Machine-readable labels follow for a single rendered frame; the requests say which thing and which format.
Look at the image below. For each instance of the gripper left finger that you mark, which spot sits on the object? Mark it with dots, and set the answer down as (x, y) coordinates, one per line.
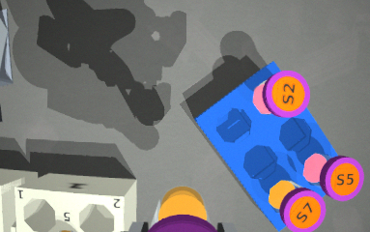
(138, 227)

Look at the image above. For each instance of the blue tube rack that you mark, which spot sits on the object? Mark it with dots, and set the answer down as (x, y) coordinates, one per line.
(251, 142)

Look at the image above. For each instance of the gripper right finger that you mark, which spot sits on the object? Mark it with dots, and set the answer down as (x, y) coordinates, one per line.
(226, 227)

